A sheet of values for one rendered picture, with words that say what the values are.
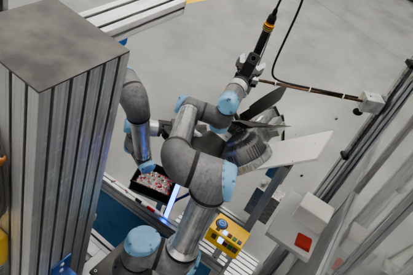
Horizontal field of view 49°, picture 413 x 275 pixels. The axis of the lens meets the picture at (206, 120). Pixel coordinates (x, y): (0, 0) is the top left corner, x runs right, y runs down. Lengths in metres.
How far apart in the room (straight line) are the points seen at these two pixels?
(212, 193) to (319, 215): 1.14
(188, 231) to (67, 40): 0.75
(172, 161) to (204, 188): 0.12
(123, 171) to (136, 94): 1.75
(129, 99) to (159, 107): 2.29
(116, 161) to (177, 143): 2.16
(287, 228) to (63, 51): 1.69
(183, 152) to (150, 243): 0.41
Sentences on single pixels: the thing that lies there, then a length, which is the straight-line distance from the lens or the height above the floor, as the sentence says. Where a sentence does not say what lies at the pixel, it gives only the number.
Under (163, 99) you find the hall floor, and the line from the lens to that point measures 4.13.
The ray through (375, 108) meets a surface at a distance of 2.21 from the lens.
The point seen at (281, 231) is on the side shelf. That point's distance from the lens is 2.36.
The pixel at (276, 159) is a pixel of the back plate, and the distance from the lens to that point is 2.19.
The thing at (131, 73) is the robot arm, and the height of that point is 1.51.
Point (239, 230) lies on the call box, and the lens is 1.99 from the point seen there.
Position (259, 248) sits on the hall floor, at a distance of 3.36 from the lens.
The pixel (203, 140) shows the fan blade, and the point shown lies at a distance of 2.10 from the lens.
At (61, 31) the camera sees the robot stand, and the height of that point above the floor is 2.03.
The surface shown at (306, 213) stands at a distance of 2.39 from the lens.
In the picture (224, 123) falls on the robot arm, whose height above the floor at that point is 1.55.
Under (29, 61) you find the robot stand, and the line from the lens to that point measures 0.94.
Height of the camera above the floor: 2.60
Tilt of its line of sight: 40 degrees down
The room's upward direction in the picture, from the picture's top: 22 degrees clockwise
